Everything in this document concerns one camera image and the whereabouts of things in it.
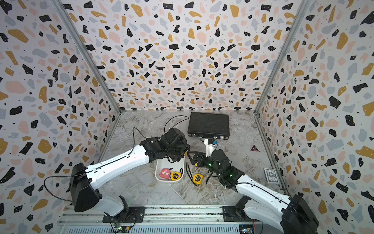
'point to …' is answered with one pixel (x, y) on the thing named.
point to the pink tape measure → (165, 173)
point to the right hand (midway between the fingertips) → (191, 154)
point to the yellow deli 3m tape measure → (196, 164)
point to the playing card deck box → (271, 175)
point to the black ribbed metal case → (211, 126)
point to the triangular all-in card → (254, 148)
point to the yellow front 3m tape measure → (175, 176)
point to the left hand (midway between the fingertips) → (192, 148)
